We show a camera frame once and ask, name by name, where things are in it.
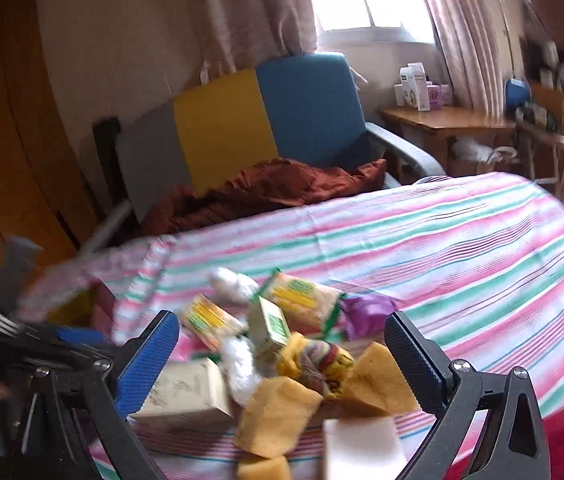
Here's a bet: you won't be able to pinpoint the wooden side table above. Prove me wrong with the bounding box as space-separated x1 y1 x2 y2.
380 106 515 169

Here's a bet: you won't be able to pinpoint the white plastic bag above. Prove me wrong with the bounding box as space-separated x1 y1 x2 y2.
219 336 276 408
451 136 517 174

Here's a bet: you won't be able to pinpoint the wooden wardrobe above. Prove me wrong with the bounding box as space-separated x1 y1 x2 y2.
0 0 102 269

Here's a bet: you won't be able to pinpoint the tricolour armchair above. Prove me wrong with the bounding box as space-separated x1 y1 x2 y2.
81 53 445 255

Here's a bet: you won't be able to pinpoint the white plastic bag under table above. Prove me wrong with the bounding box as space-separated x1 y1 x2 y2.
451 136 517 174

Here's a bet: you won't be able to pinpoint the pink curtain right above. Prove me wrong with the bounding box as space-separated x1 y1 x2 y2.
424 0 512 117

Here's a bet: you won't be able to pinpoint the pink box on table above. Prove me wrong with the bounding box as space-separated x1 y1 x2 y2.
426 81 453 110

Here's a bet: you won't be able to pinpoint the purple snack pouch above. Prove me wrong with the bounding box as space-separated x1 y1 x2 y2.
340 292 397 340

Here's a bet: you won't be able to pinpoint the yellow sponge block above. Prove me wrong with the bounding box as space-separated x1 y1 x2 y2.
236 456 292 480
340 342 420 416
233 377 323 458

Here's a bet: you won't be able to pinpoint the pink curtain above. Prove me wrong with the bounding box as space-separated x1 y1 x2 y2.
424 0 512 117
190 0 317 82

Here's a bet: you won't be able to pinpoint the red gold gift box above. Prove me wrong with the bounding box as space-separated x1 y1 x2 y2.
46 281 116 337

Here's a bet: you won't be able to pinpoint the pink curtain left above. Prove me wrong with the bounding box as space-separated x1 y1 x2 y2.
190 0 317 82

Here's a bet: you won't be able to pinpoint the beige medicine box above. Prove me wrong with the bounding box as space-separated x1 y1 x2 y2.
130 358 233 430

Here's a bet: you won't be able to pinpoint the large Weidan cracker pack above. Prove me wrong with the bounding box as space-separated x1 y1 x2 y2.
257 269 345 336

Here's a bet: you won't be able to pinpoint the green white small carton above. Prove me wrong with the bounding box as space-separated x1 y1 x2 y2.
247 296 291 364

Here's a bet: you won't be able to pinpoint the white foam block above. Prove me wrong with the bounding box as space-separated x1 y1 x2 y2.
322 417 407 480

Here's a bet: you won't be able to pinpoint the white plastic bag ball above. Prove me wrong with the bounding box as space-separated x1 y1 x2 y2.
208 268 259 306

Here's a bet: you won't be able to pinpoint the white boxes on table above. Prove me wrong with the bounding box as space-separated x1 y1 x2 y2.
394 62 431 112

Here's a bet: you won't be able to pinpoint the small yellow snack pack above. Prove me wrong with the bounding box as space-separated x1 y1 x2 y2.
180 295 247 352

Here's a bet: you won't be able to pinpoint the yellow knitted sock roll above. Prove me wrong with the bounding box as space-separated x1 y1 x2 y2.
276 332 355 402

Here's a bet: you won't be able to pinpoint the rust red jacket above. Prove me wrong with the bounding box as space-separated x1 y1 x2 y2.
140 158 386 236

